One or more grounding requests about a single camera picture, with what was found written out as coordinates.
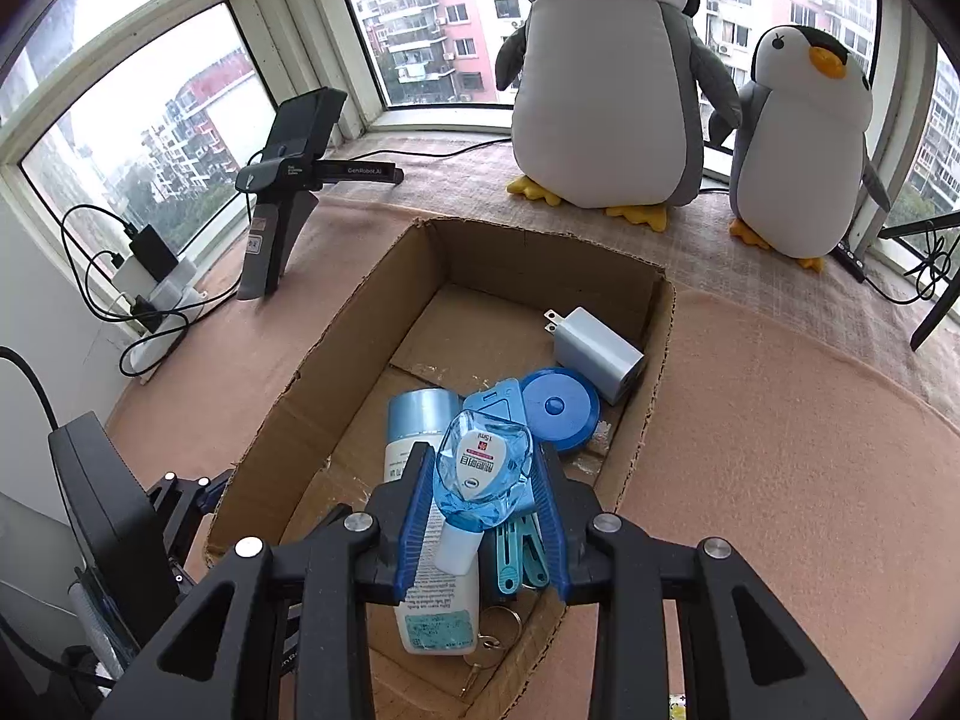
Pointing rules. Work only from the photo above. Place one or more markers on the blue eye drops bottle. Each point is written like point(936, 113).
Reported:
point(484, 465)

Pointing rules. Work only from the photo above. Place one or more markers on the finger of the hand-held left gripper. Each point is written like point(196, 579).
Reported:
point(191, 499)

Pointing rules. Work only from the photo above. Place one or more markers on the white charger brick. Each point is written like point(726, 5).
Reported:
point(127, 274)

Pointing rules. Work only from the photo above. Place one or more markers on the cardboard box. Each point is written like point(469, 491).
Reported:
point(465, 330)

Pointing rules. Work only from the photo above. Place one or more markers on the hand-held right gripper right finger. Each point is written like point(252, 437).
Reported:
point(551, 532)

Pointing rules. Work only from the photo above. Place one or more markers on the small penguin plush toy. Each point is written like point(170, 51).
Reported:
point(802, 157)

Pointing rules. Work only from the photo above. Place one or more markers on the black charger brick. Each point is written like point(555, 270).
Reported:
point(154, 251)

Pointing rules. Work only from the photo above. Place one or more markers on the white window frame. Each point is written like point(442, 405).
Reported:
point(300, 37)

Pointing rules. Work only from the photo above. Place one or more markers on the blue clothespin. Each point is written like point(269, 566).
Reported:
point(517, 562)

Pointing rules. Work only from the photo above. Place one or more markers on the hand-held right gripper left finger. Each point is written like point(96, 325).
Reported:
point(416, 529)

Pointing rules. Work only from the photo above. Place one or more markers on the small patterned box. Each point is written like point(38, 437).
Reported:
point(678, 706)

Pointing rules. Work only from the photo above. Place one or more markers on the white bottle with blue cap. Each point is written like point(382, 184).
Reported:
point(420, 420)

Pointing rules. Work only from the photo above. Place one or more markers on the beige checked blanket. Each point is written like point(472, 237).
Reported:
point(750, 285)

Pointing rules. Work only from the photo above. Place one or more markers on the pink blanket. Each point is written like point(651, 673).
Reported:
point(787, 502)

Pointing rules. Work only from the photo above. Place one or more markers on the black inline remote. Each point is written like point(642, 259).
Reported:
point(851, 261)

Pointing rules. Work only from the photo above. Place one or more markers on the blue round tape measure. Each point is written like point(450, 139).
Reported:
point(559, 409)

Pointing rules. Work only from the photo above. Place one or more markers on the white wall charger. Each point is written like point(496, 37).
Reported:
point(596, 356)

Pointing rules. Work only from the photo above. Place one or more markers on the white power strip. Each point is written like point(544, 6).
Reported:
point(169, 300)

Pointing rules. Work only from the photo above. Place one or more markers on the power strip with adapters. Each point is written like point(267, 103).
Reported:
point(79, 255)

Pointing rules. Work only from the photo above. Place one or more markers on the large penguin plush toy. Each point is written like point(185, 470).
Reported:
point(600, 105)

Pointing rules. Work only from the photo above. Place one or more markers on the spare black gripper on stand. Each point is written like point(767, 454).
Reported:
point(274, 240)

